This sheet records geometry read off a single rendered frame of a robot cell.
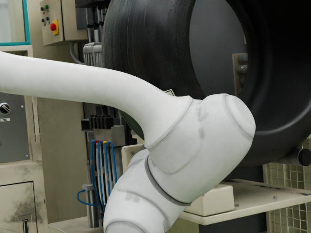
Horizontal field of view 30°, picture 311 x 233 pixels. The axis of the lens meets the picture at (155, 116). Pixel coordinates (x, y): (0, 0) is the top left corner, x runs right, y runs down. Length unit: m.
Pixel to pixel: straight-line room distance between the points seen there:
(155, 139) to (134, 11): 0.53
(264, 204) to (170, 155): 0.64
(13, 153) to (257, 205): 0.83
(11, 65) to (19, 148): 1.03
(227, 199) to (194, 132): 0.57
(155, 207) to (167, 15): 0.51
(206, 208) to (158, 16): 0.44
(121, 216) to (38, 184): 1.03
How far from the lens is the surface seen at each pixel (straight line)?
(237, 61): 1.99
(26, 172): 1.87
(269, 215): 1.96
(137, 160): 1.00
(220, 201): 1.36
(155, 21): 1.27
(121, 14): 1.38
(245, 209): 1.41
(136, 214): 0.87
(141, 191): 0.88
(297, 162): 1.52
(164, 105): 0.84
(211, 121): 0.82
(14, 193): 1.86
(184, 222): 1.76
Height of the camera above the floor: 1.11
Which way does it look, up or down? 3 degrees down
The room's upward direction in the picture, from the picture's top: 4 degrees counter-clockwise
